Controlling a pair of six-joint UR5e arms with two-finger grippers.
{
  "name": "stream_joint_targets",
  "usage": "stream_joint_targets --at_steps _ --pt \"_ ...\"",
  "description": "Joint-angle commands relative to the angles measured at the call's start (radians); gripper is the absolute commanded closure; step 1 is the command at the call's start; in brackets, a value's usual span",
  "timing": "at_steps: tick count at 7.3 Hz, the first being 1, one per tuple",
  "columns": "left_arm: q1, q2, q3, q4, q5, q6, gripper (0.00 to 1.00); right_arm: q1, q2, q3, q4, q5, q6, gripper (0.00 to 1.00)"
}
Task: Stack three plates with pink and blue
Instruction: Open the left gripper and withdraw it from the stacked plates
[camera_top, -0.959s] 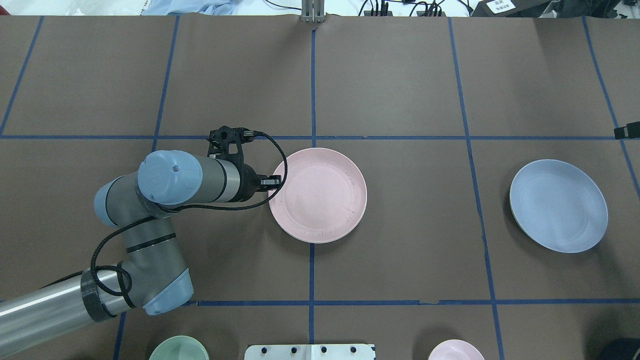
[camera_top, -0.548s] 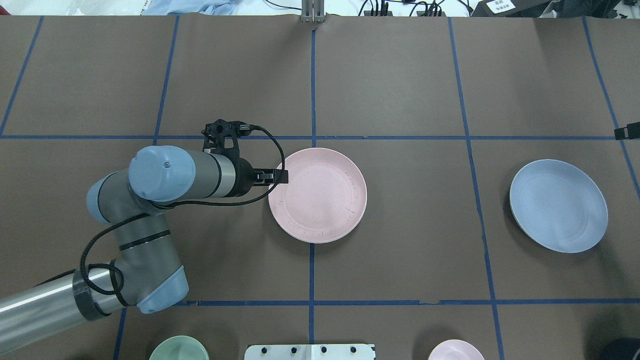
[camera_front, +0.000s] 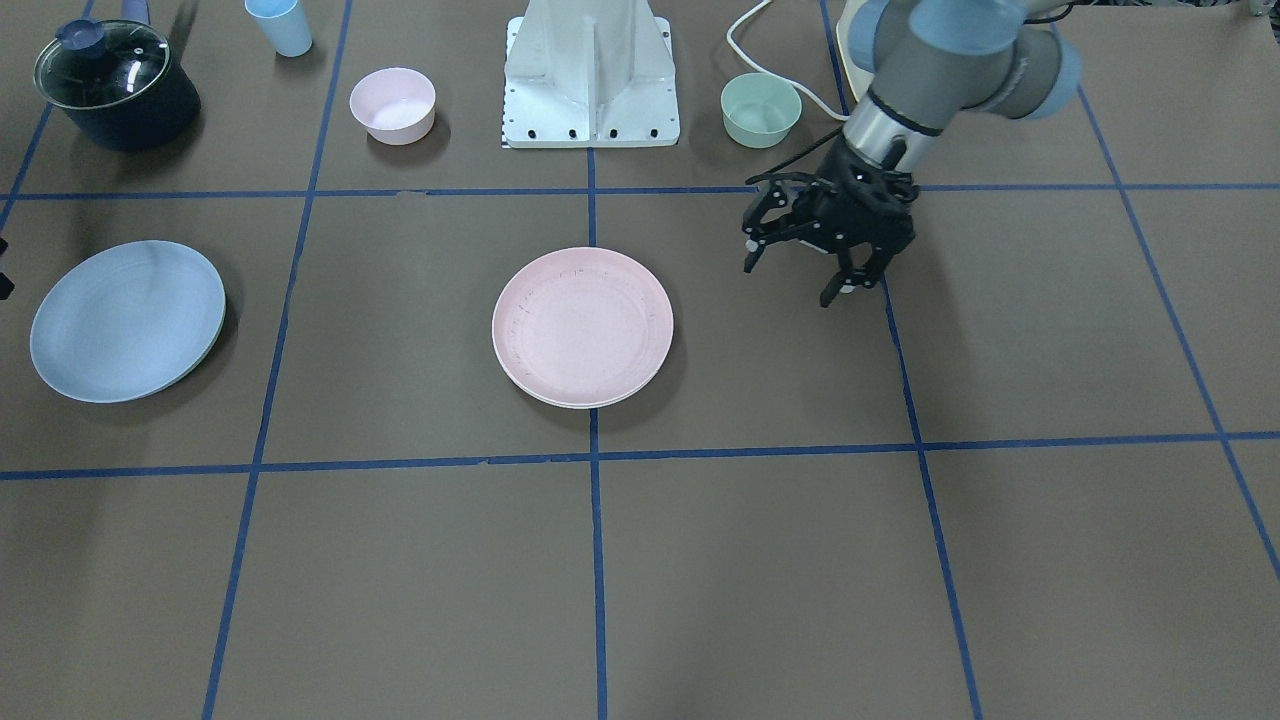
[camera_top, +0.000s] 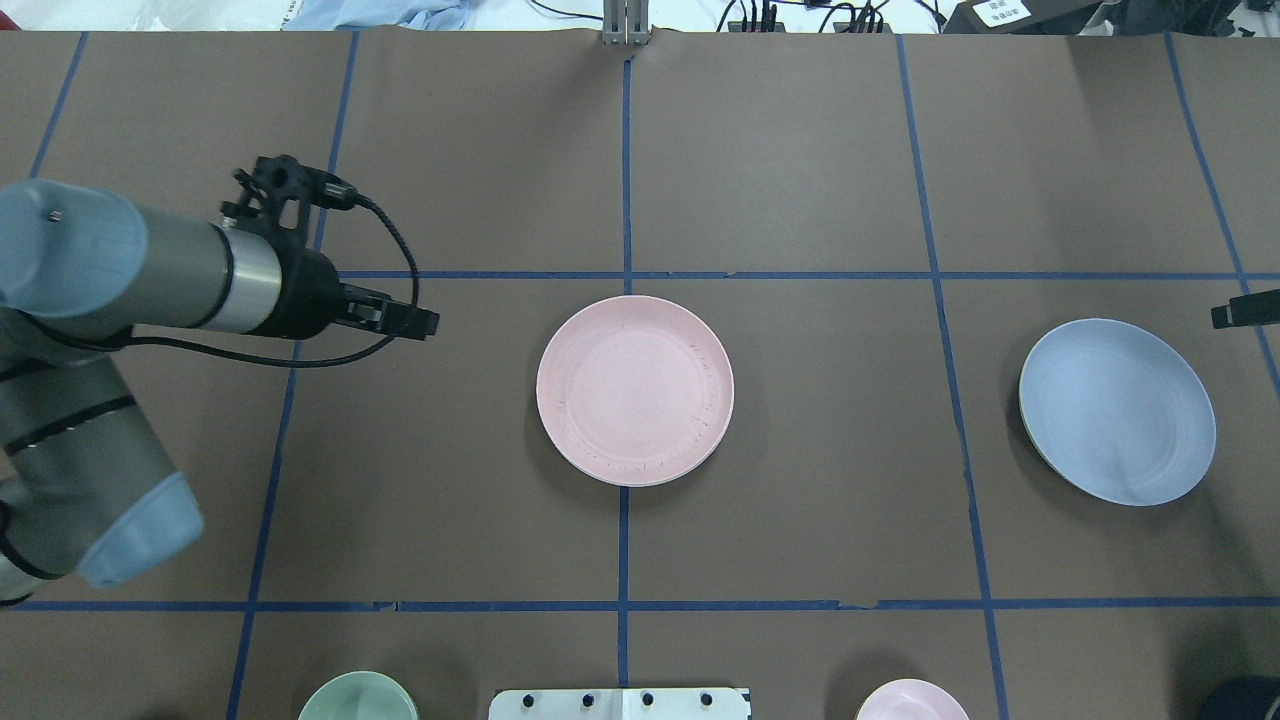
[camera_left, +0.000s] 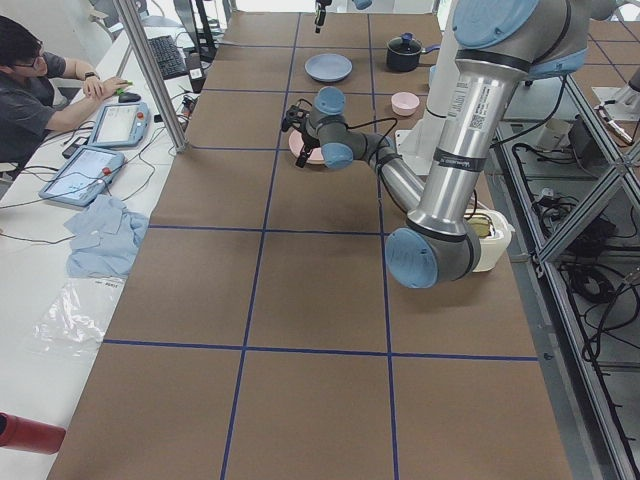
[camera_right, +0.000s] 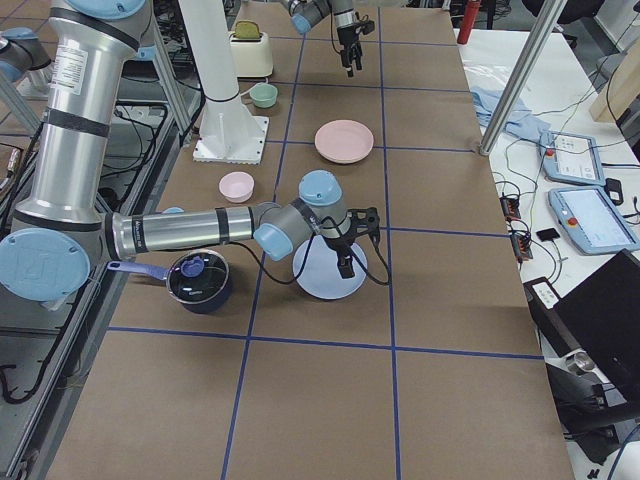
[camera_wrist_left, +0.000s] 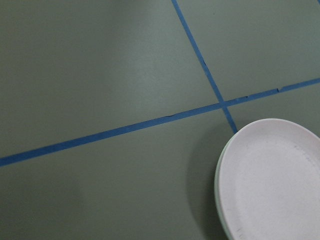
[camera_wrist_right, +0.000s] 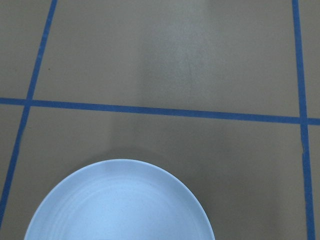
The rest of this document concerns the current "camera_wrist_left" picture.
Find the pink plate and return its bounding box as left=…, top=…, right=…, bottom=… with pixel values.
left=219, top=118, right=320, bottom=240

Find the cream plate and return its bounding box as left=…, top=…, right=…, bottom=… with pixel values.
left=214, top=135, right=235, bottom=240

